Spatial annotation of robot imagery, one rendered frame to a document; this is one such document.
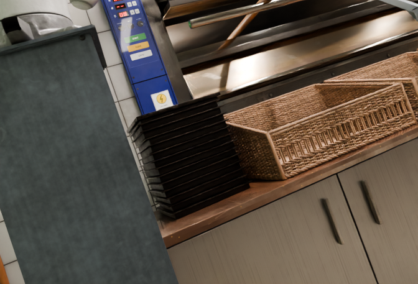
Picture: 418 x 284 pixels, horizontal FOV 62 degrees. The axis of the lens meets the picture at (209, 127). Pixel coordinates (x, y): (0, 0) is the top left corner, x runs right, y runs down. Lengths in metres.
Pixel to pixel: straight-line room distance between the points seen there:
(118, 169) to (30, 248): 0.16
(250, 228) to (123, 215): 0.50
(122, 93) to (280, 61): 0.75
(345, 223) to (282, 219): 0.20
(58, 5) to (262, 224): 0.72
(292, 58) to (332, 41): 0.26
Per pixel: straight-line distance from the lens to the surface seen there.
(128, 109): 1.48
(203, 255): 0.96
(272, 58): 1.71
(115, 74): 1.51
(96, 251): 0.57
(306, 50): 1.82
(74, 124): 0.56
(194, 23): 1.22
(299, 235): 1.05
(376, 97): 1.30
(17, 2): 0.66
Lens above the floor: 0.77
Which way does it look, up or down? 2 degrees up
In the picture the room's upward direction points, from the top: 20 degrees counter-clockwise
